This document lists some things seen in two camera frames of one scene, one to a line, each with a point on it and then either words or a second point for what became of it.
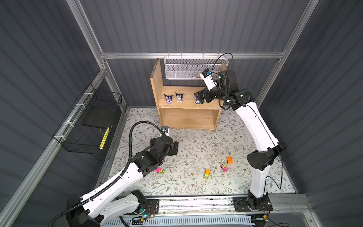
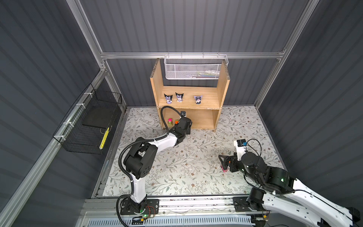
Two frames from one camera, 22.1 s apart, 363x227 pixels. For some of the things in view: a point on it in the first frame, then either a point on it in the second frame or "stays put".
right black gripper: x=205 y=93 to x=231 y=159
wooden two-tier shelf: x=177 y=107 stays put
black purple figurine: x=168 y=99 stays put
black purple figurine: x=179 y=97 stays put
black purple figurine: x=197 y=101 stays put
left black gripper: x=173 y=148 to x=188 y=132
